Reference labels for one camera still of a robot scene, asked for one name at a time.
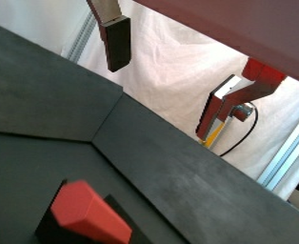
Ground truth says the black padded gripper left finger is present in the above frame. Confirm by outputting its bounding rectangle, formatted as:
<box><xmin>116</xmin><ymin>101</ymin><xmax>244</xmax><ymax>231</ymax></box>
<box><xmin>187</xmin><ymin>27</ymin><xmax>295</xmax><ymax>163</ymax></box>
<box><xmin>87</xmin><ymin>0</ymin><xmax>131</xmax><ymax>71</ymax></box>

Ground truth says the silver red gripper right finger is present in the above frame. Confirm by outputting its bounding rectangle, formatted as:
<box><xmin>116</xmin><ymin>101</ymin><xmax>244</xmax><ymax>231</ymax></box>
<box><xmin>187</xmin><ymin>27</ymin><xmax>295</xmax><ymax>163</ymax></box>
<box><xmin>196</xmin><ymin>57</ymin><xmax>286</xmax><ymax>141</ymax></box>

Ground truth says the red hexagon peg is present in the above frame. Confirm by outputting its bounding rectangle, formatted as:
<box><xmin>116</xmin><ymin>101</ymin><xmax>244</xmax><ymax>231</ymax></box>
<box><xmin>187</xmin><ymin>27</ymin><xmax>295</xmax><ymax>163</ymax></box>
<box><xmin>51</xmin><ymin>180</ymin><xmax>132</xmax><ymax>244</ymax></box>

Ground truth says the white cloth backdrop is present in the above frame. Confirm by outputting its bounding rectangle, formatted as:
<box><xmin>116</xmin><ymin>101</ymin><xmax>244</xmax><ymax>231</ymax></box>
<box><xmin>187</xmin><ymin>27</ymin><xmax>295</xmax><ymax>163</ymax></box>
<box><xmin>0</xmin><ymin>0</ymin><xmax>299</xmax><ymax>177</ymax></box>

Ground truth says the black curved peg holder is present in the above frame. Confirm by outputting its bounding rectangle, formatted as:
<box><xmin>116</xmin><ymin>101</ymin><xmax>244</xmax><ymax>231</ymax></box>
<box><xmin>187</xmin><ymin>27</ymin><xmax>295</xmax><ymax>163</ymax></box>
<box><xmin>36</xmin><ymin>180</ymin><xmax>152</xmax><ymax>244</ymax></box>

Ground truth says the black cable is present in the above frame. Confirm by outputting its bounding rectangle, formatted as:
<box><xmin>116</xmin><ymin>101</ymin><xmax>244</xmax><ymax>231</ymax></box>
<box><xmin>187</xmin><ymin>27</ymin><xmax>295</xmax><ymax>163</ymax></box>
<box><xmin>219</xmin><ymin>102</ymin><xmax>259</xmax><ymax>157</ymax></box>

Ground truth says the aluminium frame profile left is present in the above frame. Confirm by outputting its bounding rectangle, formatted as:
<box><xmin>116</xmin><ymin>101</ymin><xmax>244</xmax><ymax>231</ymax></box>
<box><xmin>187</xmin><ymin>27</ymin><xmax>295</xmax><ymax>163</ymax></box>
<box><xmin>64</xmin><ymin>12</ymin><xmax>96</xmax><ymax>63</ymax></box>

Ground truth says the aluminium frame profile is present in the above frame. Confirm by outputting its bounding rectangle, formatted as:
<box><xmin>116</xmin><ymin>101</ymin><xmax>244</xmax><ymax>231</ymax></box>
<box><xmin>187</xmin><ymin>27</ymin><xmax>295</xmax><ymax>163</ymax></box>
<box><xmin>258</xmin><ymin>124</ymin><xmax>299</xmax><ymax>191</ymax></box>
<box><xmin>64</xmin><ymin>12</ymin><xmax>96</xmax><ymax>63</ymax></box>

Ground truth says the aluminium frame profile right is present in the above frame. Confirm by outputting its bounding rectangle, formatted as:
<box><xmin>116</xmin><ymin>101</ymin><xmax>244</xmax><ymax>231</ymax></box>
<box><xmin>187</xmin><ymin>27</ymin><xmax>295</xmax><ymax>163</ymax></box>
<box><xmin>258</xmin><ymin>124</ymin><xmax>299</xmax><ymax>191</ymax></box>

